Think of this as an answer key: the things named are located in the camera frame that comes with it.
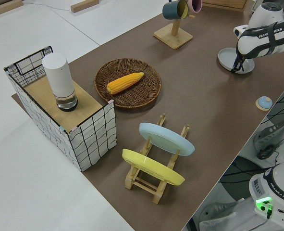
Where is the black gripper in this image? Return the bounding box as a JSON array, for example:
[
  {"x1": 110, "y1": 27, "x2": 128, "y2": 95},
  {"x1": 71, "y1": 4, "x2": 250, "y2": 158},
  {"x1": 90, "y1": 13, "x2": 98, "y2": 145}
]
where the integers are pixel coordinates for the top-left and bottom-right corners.
[{"x1": 230, "y1": 49, "x2": 247, "y2": 74}]

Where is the gray plate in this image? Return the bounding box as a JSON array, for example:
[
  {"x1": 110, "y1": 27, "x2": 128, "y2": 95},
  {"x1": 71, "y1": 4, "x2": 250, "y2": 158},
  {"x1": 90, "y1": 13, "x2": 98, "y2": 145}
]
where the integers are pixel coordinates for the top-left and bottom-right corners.
[{"x1": 218, "y1": 47, "x2": 255, "y2": 75}]

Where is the light blue plate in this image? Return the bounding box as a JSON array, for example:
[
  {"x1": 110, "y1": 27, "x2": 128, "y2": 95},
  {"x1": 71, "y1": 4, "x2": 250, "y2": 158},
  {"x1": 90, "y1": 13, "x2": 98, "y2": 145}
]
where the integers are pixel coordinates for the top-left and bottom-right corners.
[{"x1": 139, "y1": 122, "x2": 196, "y2": 157}]

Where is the yellow plate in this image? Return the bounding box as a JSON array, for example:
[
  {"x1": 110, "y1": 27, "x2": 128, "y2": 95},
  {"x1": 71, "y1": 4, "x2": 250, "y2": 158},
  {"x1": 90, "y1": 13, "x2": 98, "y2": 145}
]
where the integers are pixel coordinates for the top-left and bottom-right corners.
[{"x1": 122, "y1": 148, "x2": 186, "y2": 186}]

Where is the wooden plate rack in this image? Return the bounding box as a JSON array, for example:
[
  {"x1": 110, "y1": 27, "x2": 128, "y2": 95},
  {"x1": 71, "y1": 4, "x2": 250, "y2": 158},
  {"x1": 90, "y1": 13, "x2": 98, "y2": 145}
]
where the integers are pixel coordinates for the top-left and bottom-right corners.
[{"x1": 124, "y1": 113, "x2": 190, "y2": 205}]

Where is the blue service bell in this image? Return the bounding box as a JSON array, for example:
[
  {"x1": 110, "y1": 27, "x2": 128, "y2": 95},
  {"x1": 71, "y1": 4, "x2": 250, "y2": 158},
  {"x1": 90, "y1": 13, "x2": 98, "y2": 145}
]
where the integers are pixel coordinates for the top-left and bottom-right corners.
[{"x1": 255, "y1": 96, "x2": 273, "y2": 111}]

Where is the brown table mat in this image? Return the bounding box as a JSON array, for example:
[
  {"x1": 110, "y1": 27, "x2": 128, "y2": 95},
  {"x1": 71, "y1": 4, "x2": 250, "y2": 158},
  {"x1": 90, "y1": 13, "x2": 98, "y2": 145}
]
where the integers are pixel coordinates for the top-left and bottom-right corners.
[{"x1": 11, "y1": 0, "x2": 284, "y2": 231}]

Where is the wooden cabinet box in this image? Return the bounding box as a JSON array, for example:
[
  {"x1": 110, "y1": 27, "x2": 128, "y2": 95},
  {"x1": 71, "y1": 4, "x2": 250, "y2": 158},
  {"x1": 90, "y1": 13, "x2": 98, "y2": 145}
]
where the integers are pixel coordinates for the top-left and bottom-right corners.
[{"x1": 201, "y1": 0, "x2": 248, "y2": 10}]

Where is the wooden mug tree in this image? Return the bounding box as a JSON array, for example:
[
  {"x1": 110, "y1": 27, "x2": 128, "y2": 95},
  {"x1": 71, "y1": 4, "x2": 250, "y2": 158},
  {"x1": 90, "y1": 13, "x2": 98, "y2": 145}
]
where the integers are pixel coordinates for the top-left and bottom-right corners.
[{"x1": 153, "y1": 13, "x2": 195, "y2": 50}]

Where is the pink mug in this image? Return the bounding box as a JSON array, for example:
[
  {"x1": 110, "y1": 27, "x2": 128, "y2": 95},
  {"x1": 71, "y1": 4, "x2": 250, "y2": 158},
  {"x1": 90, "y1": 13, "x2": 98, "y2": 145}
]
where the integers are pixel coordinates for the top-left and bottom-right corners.
[{"x1": 186, "y1": 0, "x2": 203, "y2": 13}]

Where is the dark blue mug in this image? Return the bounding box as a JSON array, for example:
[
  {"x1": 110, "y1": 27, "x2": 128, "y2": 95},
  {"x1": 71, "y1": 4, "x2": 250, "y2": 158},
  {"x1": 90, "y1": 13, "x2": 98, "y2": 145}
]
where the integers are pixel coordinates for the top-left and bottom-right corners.
[{"x1": 162, "y1": 0, "x2": 189, "y2": 20}]

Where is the brown wicker basket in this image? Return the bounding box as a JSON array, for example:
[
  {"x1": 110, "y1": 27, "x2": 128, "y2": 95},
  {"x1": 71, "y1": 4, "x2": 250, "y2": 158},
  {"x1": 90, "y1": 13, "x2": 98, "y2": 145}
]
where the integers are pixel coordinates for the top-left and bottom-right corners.
[{"x1": 94, "y1": 58, "x2": 162, "y2": 111}]

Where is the yellow corn cob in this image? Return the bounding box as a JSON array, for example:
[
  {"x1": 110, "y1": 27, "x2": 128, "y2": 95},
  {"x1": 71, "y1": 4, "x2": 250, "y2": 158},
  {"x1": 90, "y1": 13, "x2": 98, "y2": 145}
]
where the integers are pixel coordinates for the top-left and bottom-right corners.
[{"x1": 107, "y1": 72, "x2": 145, "y2": 95}]

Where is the wooden block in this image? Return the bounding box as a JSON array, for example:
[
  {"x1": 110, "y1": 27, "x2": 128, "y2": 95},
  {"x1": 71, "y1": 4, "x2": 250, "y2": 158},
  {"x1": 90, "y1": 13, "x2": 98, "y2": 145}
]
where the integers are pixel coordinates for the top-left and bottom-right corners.
[
  {"x1": 71, "y1": 0, "x2": 100, "y2": 13},
  {"x1": 0, "y1": 0, "x2": 24, "y2": 17}
]

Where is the white cylinder with metal base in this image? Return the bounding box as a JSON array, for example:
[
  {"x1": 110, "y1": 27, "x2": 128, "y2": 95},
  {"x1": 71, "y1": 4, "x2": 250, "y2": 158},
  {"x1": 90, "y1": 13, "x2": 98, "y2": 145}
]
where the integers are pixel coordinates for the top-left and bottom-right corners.
[{"x1": 42, "y1": 53, "x2": 78, "y2": 112}]

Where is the wire grid wooden shelf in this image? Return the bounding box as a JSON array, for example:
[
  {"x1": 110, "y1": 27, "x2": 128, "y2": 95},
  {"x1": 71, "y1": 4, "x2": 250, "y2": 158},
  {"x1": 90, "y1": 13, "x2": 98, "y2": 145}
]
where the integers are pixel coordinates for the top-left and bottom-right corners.
[{"x1": 3, "y1": 45, "x2": 117, "y2": 172}]

